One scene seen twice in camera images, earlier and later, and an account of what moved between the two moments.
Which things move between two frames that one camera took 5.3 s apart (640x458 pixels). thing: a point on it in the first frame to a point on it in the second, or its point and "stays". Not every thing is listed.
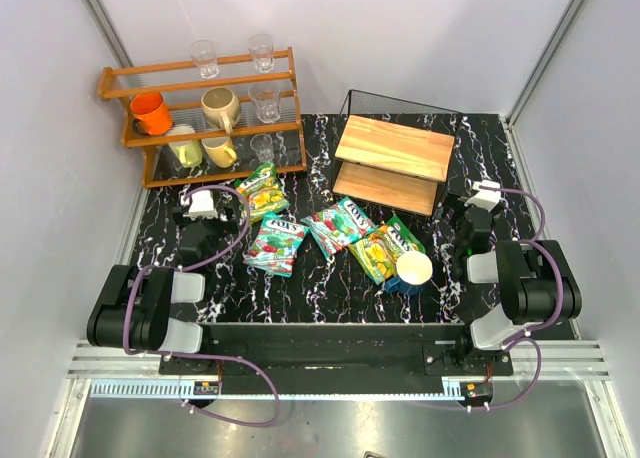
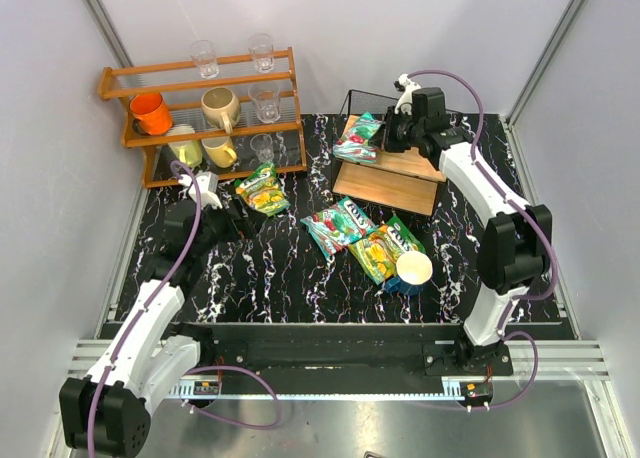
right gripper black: [460, 213] to [391, 131]
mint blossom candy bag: [337, 227] stays
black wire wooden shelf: [394, 153] stays
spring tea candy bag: [378, 254] stays
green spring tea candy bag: [263, 191] stays
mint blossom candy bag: [274, 246] to [357, 136]
